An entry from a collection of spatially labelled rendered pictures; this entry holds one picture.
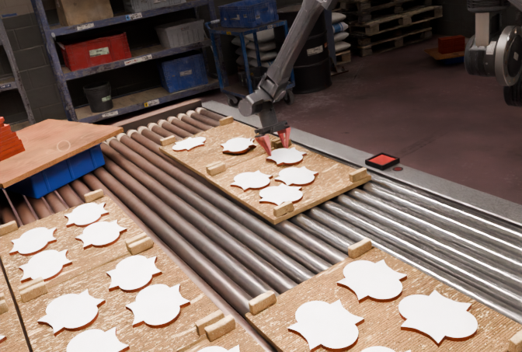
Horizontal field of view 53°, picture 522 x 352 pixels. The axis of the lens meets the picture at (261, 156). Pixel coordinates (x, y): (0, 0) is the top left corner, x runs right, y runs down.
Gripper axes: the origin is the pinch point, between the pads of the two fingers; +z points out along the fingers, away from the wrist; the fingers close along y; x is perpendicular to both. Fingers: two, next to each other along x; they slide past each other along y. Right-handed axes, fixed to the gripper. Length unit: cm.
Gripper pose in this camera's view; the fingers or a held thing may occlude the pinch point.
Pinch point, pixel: (277, 151)
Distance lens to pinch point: 178.7
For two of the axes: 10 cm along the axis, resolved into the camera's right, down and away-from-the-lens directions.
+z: 2.9, 9.5, 1.1
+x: -4.6, 0.3, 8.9
